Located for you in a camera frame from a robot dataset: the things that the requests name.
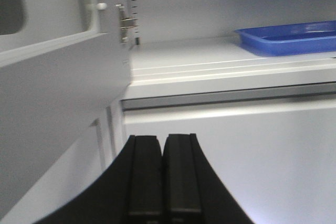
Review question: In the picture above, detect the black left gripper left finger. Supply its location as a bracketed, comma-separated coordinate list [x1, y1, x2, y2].
[38, 135, 163, 223]

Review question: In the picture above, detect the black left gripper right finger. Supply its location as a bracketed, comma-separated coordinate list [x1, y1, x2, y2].
[163, 134, 252, 223]

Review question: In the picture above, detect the grey cabinet shelf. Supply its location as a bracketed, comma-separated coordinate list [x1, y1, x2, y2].
[122, 37, 335, 110]

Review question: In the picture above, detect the grey cabinet door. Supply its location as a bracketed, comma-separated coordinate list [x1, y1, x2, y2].
[1, 0, 130, 223]

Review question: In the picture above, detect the metal door hinge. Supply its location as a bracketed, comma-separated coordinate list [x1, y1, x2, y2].
[115, 4, 138, 45]

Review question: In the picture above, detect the blue plastic tray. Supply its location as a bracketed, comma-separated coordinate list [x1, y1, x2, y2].
[235, 20, 335, 56]

